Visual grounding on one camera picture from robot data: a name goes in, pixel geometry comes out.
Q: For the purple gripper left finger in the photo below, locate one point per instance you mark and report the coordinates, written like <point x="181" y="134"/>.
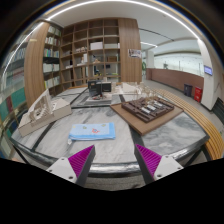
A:
<point x="75" y="168"/>

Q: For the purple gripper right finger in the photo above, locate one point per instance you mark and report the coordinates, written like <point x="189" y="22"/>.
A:
<point x="154" y="166"/>

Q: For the light blue folded towel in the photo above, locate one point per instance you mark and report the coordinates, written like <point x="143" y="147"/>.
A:
<point x="92" y="131"/>

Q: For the brown model on wooden board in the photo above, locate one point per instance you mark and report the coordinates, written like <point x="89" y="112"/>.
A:
<point x="145" y="116"/>

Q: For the wooden slatted bench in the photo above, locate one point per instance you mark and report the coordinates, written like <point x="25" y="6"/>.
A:
<point x="215" y="144"/>

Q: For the white architectural building model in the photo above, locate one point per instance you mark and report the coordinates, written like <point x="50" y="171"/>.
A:
<point x="42" y="112"/>

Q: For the black box display model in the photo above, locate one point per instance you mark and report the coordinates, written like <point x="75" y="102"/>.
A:
<point x="99" y="92"/>

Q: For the dark grey bin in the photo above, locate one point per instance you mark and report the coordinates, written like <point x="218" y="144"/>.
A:
<point x="188" y="90"/>

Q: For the red bin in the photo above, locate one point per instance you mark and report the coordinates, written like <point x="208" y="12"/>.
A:
<point x="198" y="94"/>

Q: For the poster on wood panel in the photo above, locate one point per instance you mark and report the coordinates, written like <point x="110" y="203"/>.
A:
<point x="133" y="53"/>

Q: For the large wooden bookshelf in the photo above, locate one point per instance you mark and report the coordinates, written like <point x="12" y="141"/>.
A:
<point x="90" y="50"/>

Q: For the side bookshelf with books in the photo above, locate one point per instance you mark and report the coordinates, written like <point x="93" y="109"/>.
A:
<point x="51" y="63"/>

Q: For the light wooden frame model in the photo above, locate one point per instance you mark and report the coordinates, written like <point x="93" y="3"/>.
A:
<point x="144" y="91"/>

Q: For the blue wall screen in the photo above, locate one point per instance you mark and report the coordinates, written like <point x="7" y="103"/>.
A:
<point x="208" y="70"/>

